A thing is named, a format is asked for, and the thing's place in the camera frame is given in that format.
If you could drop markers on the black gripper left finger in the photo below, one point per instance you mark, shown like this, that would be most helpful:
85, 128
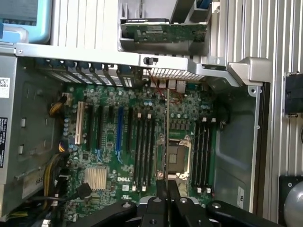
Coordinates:
156, 212

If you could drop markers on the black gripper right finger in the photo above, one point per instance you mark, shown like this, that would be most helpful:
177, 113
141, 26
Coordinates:
182, 212

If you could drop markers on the black RAM slot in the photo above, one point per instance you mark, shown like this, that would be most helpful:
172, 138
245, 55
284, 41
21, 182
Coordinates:
152, 153
136, 153
147, 153
200, 160
142, 153
204, 160
195, 160

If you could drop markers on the metal CPU socket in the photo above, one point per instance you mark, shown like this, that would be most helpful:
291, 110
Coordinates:
177, 158

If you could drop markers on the green Dell motherboard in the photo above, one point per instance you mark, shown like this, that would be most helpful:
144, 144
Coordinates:
113, 165

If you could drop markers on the silver chipset heat sink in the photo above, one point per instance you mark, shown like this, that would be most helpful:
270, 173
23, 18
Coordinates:
95, 178

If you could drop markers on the thin metal locking lever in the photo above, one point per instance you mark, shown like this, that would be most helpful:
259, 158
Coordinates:
198, 135

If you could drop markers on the long black expansion slot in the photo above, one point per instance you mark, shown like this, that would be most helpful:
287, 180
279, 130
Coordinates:
90, 127
130, 132
100, 127

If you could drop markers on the open metal PC case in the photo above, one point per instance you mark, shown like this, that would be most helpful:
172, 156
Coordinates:
236, 142

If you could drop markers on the blue expansion slot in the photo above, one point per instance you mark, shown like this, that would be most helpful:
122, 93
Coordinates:
120, 127

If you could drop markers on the short black expansion slot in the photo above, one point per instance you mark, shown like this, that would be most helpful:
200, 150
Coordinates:
111, 114

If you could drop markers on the white expansion slot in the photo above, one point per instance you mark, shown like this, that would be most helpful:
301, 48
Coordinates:
79, 123

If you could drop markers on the blue card retainer clip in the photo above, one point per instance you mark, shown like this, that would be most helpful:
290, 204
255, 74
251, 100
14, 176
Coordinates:
70, 65
124, 71
84, 66
98, 67

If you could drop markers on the grey power supply unit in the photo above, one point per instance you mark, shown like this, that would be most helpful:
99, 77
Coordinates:
30, 118

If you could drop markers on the green graphics card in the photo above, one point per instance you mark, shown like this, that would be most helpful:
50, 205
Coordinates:
165, 32

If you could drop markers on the silver hard disk drive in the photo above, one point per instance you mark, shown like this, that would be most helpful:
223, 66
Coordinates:
146, 20

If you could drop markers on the light blue plastic bin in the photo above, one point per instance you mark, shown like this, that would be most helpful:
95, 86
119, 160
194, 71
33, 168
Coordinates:
45, 19

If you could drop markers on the black intrusion switch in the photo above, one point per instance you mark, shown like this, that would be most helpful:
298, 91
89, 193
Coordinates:
149, 60

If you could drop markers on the black block bracket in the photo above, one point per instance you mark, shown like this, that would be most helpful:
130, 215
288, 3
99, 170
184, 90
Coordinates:
294, 106

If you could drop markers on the blue disk rail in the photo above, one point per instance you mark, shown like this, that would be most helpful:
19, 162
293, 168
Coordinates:
203, 4

